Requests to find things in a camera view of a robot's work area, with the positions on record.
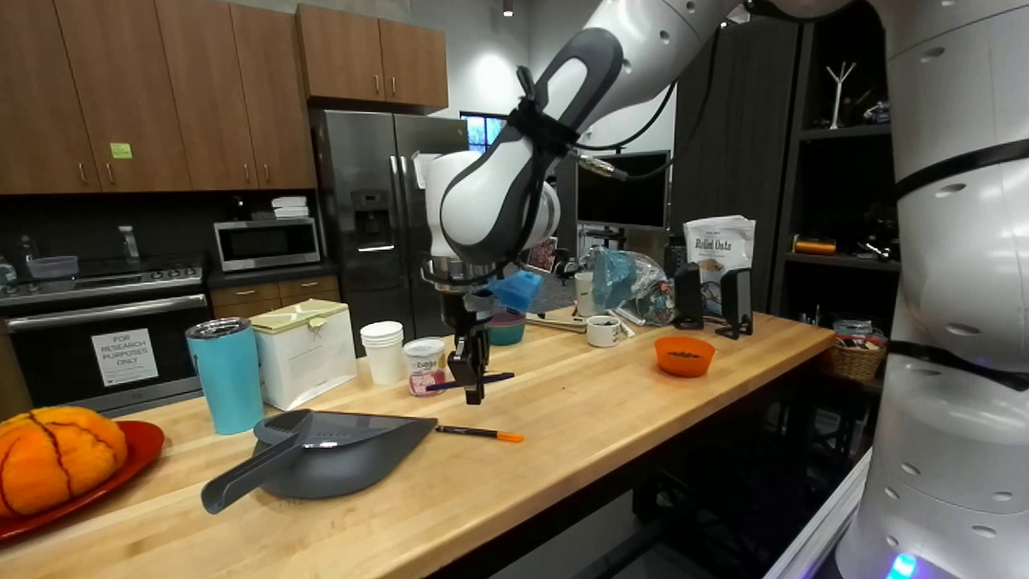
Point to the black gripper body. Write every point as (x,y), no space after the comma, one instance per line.
(467,315)

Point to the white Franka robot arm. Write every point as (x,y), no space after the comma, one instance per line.
(951,322)

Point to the teal and purple bowl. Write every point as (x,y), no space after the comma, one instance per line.
(504,329)

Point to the black pen with orange cap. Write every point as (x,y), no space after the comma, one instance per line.
(483,431)

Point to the orange bowl with food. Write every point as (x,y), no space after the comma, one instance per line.
(681,355)

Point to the white labelled yogurt container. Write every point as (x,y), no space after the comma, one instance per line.
(424,368)

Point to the small white cup dark contents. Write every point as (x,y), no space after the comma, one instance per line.
(603,332)

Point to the stainless steel refrigerator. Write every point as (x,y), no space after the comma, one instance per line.
(363,213)

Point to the white rectangular box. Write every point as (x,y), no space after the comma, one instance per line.
(306,355)

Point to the blue plastic bag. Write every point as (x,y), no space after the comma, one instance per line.
(631,286)

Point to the brown two-door base cabinet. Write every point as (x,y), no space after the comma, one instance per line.
(275,296)

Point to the dark computer monitor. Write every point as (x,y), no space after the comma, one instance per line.
(627,191)

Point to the silver microwave oven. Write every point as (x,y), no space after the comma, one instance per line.
(263,245)

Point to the black speaker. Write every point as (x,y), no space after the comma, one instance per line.
(688,296)
(738,303)

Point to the teal tumbler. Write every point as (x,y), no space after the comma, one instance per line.
(225,373)

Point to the white printed paper bag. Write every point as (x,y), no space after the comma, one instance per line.
(720,251)

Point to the brown cabinets above refrigerator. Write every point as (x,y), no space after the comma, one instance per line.
(371,59)

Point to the white oven door label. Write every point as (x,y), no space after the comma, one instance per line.
(123,359)

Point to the red plate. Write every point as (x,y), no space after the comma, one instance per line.
(131,455)

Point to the stainless steel oven range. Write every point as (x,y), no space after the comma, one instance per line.
(97,315)

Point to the wicker basket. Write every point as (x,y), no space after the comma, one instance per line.
(855,359)

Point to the orange plush ball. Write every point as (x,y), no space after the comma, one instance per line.
(60,459)

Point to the wide brown wall cabinets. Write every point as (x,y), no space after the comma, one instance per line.
(149,97)

